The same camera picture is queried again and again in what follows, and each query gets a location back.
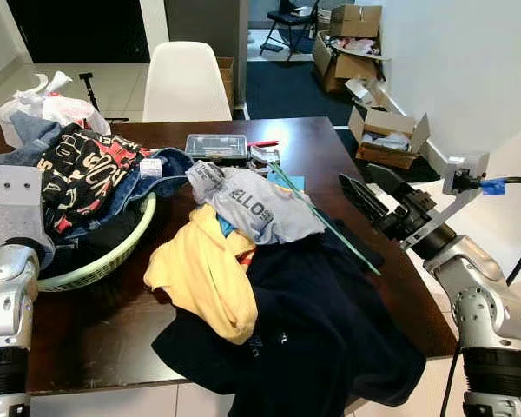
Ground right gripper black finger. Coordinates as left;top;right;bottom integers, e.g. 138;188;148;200
340;174;393;228
366;163;419;205

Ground teal plastic hanger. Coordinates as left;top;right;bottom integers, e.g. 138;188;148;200
265;161;383;277

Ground black red patterned shirt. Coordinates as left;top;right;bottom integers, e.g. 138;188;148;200
0;126;153;235

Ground open cardboard box white contents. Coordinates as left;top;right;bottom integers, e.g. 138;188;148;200
347;106;432;170

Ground white plastic chair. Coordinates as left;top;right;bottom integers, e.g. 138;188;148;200
434;122;521;283
142;41;234;122

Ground small cardboard box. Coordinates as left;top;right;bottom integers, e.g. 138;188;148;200
343;76;385;107

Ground large open cardboard box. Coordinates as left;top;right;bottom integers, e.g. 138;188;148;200
311;33;387;95

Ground clear plastic box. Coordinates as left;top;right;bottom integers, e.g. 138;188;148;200
184;133;248;162

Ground closed cardboard box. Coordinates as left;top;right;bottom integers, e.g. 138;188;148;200
328;4;383;40

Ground yellow garment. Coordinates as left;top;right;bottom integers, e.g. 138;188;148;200
143;204;260;346

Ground black folding chair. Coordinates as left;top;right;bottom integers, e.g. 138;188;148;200
259;0;320;62

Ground green plastic basket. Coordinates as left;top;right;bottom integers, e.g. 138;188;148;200
35;191;157;292

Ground black tripod stand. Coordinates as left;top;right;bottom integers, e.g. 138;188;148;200
78;71;129;122

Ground white plastic bag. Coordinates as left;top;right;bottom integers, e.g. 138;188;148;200
0;71;112;149

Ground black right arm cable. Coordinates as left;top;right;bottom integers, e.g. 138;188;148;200
443;176;521;417

